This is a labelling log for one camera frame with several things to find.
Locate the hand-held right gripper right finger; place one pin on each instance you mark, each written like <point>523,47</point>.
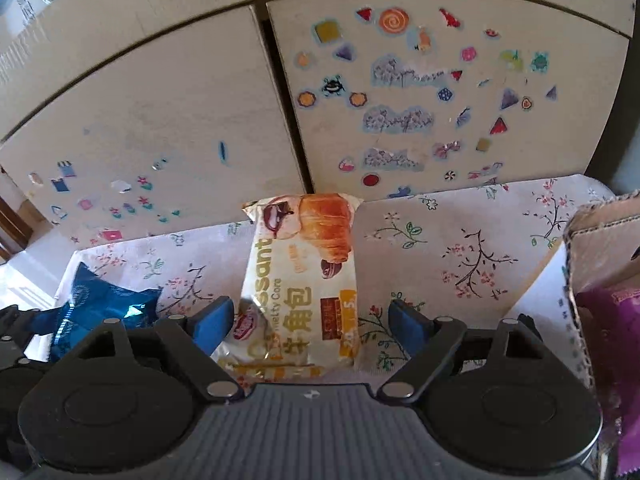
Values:
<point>407,325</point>

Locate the beige cabinet with stickers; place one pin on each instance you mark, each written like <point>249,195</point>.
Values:
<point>175,110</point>

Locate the white printed cardboard box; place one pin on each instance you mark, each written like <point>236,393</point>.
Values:
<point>600,230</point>

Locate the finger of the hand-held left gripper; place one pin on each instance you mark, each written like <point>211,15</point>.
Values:
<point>25,342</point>

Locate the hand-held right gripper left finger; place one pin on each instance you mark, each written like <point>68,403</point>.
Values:
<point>212,322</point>

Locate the brown door frame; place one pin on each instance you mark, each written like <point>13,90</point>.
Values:
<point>10,230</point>

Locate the purple snack packet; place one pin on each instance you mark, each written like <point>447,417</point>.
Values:
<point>615,360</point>

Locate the cream croissant packet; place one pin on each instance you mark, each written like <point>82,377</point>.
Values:
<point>300,270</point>

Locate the dark blue foil packet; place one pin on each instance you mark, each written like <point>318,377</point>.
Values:
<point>100,305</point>

